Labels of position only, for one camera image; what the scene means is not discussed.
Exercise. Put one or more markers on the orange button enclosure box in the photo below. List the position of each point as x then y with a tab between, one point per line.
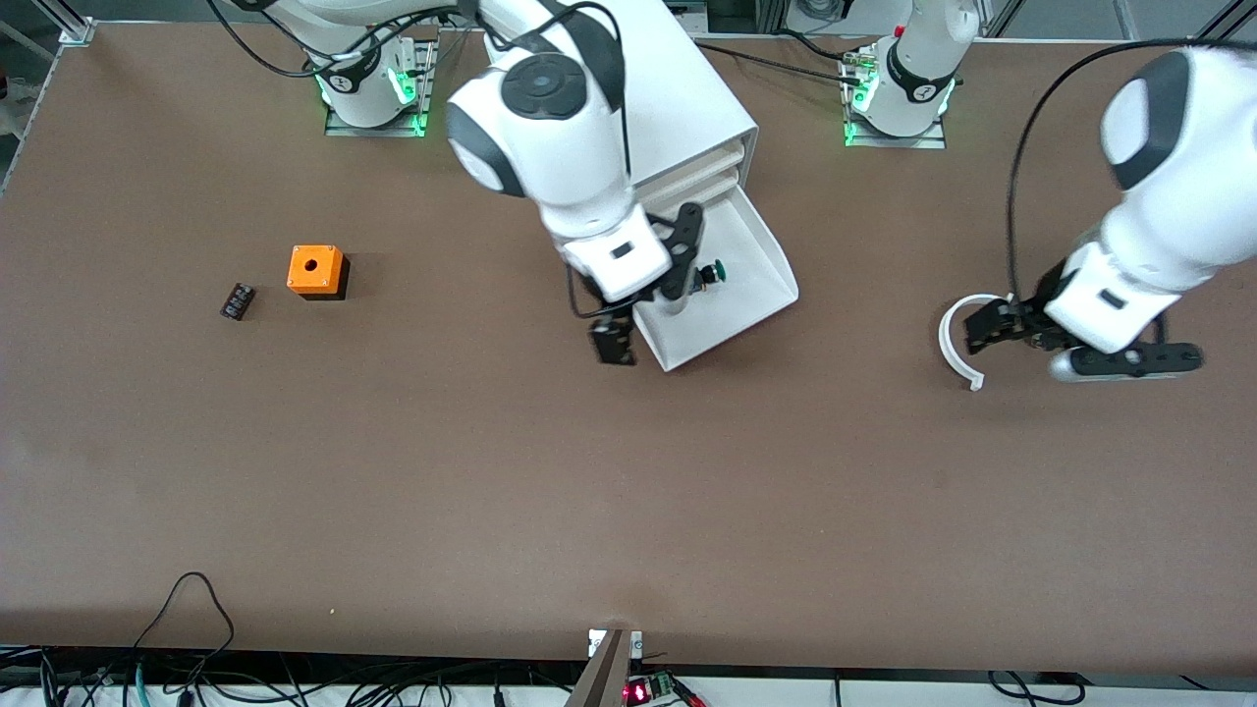
312	267

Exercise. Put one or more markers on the white curved plastic clip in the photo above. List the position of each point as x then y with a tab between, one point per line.
945	339

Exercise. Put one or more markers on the green mushroom push button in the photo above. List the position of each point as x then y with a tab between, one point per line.
715	271

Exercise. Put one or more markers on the red display electronics module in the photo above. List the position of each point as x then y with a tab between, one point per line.
653	690

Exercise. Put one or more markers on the dark cylindrical capacitor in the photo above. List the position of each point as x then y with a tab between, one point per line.
238	301

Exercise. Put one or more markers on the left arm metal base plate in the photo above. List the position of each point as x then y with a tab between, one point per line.
884	142

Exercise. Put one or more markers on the grey aluminium beam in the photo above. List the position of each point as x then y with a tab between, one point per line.
601	678

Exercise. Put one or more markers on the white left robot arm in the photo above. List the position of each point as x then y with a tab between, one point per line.
1198	196

